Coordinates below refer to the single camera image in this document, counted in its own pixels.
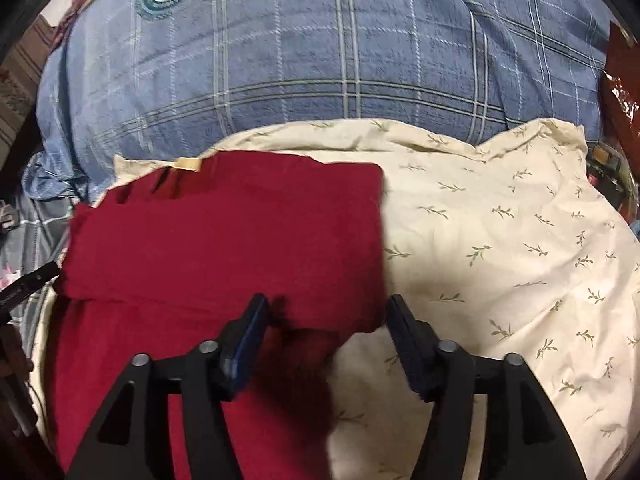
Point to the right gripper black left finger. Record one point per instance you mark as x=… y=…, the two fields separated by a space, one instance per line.
x=129 y=438

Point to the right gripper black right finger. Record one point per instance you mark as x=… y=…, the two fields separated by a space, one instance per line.
x=524 y=435

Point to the dark red garment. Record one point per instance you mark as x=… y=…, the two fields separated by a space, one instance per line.
x=165 y=261

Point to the grey star-print bedsheet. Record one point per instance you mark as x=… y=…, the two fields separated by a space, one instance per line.
x=40 y=235

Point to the cream leaf-print pillow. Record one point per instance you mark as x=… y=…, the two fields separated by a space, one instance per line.
x=504 y=247

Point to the beige striped floral cushion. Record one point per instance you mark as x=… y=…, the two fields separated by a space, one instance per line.
x=21 y=72

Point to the blue plaid quilt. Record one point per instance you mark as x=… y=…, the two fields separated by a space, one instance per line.
x=161 y=79

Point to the red plastic snack bag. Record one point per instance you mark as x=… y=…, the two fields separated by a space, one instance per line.
x=619 y=94

